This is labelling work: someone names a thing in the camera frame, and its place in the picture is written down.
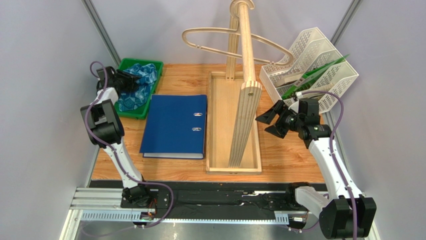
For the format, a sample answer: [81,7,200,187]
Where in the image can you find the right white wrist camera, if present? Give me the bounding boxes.
[293,92,304,101]

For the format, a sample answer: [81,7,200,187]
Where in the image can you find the blue patterned shorts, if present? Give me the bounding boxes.
[117,63,158,112]

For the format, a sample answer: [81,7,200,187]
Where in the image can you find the purple cable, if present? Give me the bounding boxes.
[83,60,175,234]
[294,90,359,240]

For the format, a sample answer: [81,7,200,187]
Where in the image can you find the beige hangers in rack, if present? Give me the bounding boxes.
[308,83,335,99]

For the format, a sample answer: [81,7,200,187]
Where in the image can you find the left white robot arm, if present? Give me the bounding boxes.
[80,66,154,208]

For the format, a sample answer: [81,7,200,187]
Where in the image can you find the green folder in rack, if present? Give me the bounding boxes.
[281,54,350,100]

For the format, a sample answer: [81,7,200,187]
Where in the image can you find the blue ring binder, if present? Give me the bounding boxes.
[139,94,208,160]

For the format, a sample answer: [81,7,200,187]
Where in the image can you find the white plastic file rack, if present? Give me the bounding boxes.
[259,27,359,114]

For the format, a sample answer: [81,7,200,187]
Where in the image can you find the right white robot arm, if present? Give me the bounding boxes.
[255,98,377,240]

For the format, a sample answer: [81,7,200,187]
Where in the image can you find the wooden hanger stand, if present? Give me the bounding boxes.
[205,3,263,176]

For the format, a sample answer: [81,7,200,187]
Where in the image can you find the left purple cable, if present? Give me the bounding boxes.
[83,60,175,234]

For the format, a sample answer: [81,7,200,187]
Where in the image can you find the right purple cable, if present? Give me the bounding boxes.
[294,90,359,240]

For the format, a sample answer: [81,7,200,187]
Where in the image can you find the green plastic tray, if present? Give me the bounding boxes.
[97,58,164,120]

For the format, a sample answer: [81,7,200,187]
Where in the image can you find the wooden clothes hanger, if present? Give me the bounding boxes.
[181,0,295,67]

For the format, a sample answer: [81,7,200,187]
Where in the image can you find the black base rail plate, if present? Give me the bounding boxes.
[70,180,313,225]

